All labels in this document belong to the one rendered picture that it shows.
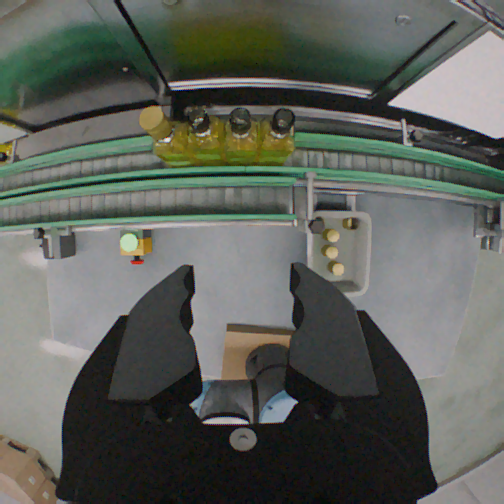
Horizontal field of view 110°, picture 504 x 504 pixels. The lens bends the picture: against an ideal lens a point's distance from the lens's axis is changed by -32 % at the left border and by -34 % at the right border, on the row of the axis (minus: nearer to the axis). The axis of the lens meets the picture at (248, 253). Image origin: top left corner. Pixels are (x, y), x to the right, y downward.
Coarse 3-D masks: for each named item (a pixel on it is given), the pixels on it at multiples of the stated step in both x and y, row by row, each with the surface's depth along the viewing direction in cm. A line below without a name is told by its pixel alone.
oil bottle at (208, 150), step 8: (216, 120) 36; (216, 128) 36; (192, 136) 36; (200, 136) 36; (208, 136) 36; (216, 136) 37; (192, 144) 37; (200, 144) 37; (208, 144) 37; (216, 144) 38; (192, 152) 40; (200, 152) 41; (208, 152) 41; (216, 152) 41; (200, 160) 46; (208, 160) 47; (216, 160) 47; (224, 160) 48
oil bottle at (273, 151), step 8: (264, 120) 37; (264, 128) 37; (264, 136) 37; (272, 136) 36; (288, 136) 36; (264, 144) 38; (272, 144) 37; (280, 144) 37; (288, 144) 37; (264, 152) 40; (272, 152) 40; (280, 152) 40; (288, 152) 40; (256, 160) 50; (264, 160) 46; (272, 160) 46; (280, 160) 46
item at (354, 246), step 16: (336, 224) 70; (368, 224) 64; (320, 240) 71; (352, 240) 71; (368, 240) 64; (320, 256) 71; (336, 256) 72; (352, 256) 72; (368, 256) 64; (320, 272) 72; (352, 272) 72; (368, 272) 65; (352, 288) 68
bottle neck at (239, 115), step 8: (232, 112) 31; (240, 112) 32; (248, 112) 31; (232, 120) 31; (240, 120) 35; (248, 120) 31; (232, 128) 33; (240, 128) 32; (248, 128) 33; (240, 136) 36
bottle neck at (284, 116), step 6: (282, 108) 31; (276, 114) 31; (282, 114) 32; (288, 114) 32; (294, 114) 31; (276, 120) 31; (282, 120) 35; (288, 120) 33; (294, 120) 31; (270, 126) 36; (276, 126) 32; (282, 126) 31; (288, 126) 31; (276, 132) 34; (282, 132) 34; (288, 132) 35
